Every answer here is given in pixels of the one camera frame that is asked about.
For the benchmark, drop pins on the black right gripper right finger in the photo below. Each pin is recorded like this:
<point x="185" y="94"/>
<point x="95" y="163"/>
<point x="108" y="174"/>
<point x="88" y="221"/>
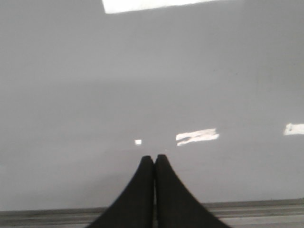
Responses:
<point x="176" y="206"/>

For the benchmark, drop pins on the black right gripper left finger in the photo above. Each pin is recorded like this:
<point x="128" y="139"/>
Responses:
<point x="134" y="206"/>

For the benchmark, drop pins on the white whiteboard with aluminium frame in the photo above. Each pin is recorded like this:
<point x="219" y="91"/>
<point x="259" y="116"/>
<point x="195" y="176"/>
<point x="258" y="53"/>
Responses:
<point x="216" y="86"/>

